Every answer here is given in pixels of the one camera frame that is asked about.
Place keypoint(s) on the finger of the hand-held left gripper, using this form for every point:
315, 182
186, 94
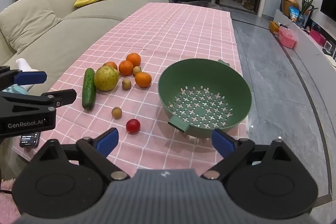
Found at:
29, 77
59, 97

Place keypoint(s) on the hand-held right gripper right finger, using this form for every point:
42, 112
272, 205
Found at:
221, 144

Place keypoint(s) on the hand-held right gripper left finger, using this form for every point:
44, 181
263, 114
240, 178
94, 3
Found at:
107, 141

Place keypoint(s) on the red tomato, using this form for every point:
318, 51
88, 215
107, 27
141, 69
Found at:
133, 126

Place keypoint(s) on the small brown longan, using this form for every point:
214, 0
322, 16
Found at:
126, 84
137, 70
116, 112

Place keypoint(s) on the green cucumber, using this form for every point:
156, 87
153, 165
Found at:
88, 90

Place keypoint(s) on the yellow-green pear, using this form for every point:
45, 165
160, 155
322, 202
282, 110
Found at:
106, 79

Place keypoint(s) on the orange mandarin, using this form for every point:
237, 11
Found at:
126, 67
111, 65
143, 79
133, 59

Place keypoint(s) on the green plate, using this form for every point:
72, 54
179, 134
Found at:
170, 87

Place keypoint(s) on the white bottle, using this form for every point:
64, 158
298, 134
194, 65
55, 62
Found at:
25, 64

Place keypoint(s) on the black smartphone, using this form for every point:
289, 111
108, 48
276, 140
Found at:
29, 140

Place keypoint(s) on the light blue cloth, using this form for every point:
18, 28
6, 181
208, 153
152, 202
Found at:
16, 89

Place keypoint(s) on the beige sofa cushion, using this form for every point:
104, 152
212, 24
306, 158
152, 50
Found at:
26, 22

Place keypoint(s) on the grey-green sofa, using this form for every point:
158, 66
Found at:
78, 29

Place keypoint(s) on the pink fluffy rug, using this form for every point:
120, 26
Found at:
8, 200

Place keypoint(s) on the pink checked tablecloth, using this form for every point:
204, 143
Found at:
170, 37

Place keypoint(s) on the pink box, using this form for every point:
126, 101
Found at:
287, 37

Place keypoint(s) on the grey television cabinet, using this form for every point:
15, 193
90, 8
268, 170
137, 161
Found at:
312, 56

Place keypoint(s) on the orange box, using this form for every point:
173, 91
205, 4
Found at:
274, 27

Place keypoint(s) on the magenta box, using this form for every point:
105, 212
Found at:
318, 37

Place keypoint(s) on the green potted plant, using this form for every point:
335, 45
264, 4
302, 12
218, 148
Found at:
307, 3

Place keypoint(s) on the white picture frame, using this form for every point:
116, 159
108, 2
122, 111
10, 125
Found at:
329, 47

